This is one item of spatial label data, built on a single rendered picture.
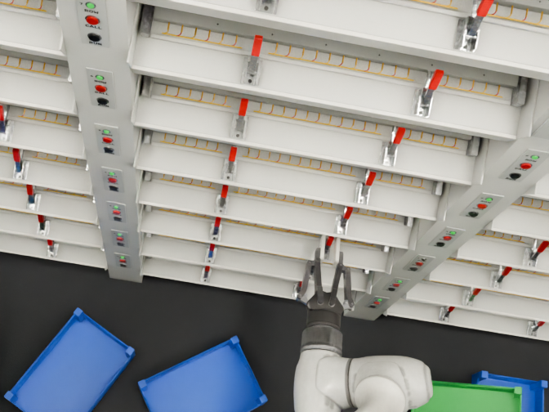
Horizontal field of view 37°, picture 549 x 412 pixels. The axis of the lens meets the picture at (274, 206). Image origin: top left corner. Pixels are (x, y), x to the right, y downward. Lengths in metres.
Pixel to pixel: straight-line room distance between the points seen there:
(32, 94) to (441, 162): 0.72
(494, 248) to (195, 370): 0.95
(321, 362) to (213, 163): 0.48
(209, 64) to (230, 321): 1.28
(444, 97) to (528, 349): 1.45
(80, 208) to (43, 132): 0.39
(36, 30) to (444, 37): 0.59
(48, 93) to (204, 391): 1.17
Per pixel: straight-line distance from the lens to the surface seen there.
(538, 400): 2.58
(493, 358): 2.58
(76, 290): 2.43
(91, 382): 2.37
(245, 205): 1.78
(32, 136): 1.63
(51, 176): 1.80
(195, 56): 1.25
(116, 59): 1.24
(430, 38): 1.11
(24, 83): 1.46
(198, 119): 1.42
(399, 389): 1.66
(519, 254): 1.91
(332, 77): 1.26
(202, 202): 1.77
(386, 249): 1.98
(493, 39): 1.14
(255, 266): 2.15
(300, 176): 1.60
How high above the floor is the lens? 2.34
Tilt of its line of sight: 68 degrees down
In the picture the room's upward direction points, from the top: 22 degrees clockwise
